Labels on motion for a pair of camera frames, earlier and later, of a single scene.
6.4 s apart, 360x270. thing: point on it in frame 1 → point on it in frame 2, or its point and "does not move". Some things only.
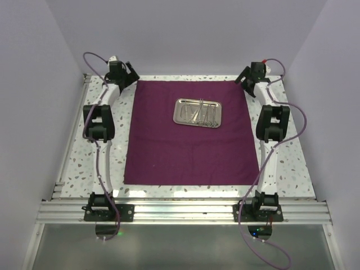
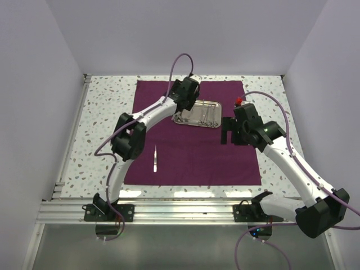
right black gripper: [244, 73] → [230, 124]
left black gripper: [132, 76] → [192, 99]
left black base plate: [126, 214] does not move
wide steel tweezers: [194, 116] → [155, 160]
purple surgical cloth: [158, 152] does not move
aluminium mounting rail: [296, 211] does not move
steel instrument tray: [198, 112] does not move
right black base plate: [248, 216] does not move
